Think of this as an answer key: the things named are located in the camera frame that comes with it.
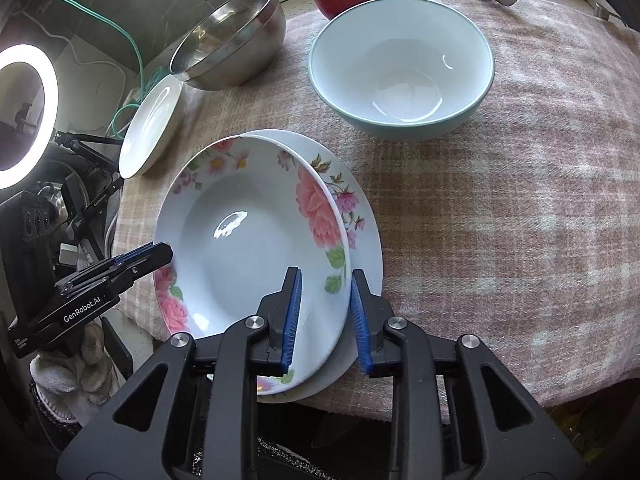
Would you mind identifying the pink floral plate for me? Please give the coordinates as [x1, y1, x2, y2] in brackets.
[240, 129, 384, 405]
[152, 135, 352, 391]

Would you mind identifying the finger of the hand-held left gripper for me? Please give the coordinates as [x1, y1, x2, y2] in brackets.
[114, 241, 175, 294]
[74, 243, 154, 284]

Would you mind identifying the person's left hand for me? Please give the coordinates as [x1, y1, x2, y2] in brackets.
[30, 322, 123, 423]

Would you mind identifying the white power cable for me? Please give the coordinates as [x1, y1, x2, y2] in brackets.
[65, 35, 126, 77]

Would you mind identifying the small plain white plate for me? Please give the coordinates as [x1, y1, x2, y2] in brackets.
[118, 75, 187, 179]

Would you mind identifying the pink plaid cloth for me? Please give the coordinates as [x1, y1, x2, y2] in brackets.
[112, 0, 640, 408]

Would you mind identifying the white ring light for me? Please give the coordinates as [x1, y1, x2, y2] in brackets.
[0, 44, 60, 191]

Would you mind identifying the light teal ceramic bowl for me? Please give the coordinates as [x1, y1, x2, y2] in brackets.
[308, 7, 497, 142]

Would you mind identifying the green garden hose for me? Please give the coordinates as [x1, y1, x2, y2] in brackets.
[35, 0, 173, 138]

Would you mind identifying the stainless steel bowl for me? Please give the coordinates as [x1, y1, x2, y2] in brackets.
[169, 0, 287, 92]

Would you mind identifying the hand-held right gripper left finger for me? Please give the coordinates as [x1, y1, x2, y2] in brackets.
[57, 266, 304, 480]

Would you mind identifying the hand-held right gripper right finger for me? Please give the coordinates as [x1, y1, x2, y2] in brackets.
[350, 269, 586, 480]

